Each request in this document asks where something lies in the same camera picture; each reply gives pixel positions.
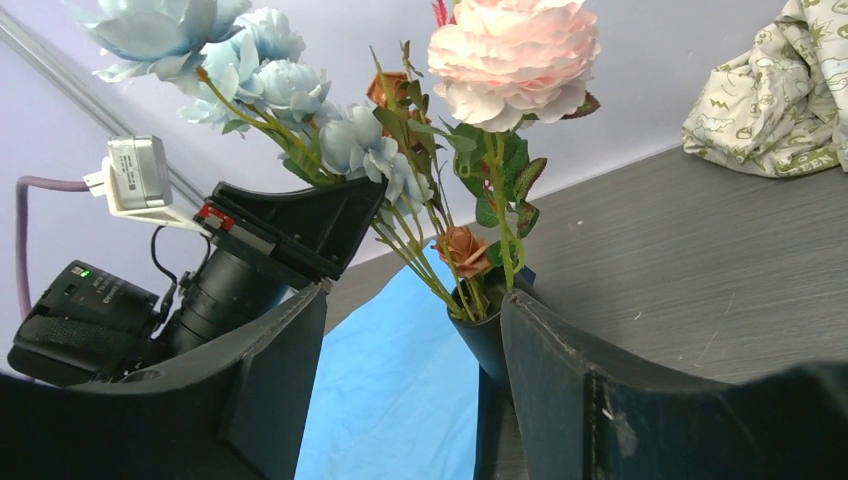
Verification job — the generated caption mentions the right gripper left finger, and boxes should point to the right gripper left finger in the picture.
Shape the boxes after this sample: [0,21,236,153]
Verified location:
[1,285,327,479]

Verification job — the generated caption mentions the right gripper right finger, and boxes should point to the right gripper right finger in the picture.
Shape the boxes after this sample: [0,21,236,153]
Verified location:
[473,290,847,479]

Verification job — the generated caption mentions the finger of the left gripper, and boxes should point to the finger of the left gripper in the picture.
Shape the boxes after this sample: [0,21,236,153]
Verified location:
[208,177,387,282]

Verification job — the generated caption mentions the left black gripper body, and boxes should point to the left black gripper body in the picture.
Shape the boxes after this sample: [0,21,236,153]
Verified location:
[162,195,312,355]

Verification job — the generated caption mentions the orange rose flower stem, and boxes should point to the orange rose flower stem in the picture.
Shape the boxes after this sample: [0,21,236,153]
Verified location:
[367,40,491,323]

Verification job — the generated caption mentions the blue paper flower bouquet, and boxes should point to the blue paper flower bouquet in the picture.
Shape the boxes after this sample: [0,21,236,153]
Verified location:
[295,261,479,479]

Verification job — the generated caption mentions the light blue flower stem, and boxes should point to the light blue flower stem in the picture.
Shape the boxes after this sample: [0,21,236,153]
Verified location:
[62,0,468,319]

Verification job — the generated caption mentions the pink peony flower stem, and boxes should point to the pink peony flower stem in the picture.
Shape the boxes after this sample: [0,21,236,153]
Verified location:
[427,1,601,288]

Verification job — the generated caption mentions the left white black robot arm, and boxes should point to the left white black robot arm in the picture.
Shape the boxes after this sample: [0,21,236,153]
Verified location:
[7,177,387,387]

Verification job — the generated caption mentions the black cylindrical vase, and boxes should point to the black cylindrical vase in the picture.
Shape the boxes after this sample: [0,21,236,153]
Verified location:
[449,267,513,404]

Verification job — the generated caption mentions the cream patterned cloth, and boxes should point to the cream patterned cloth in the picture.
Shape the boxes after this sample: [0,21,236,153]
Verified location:
[681,1,847,179]

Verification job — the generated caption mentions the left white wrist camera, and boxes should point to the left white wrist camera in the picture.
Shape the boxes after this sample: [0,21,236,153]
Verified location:
[83,135,210,237]

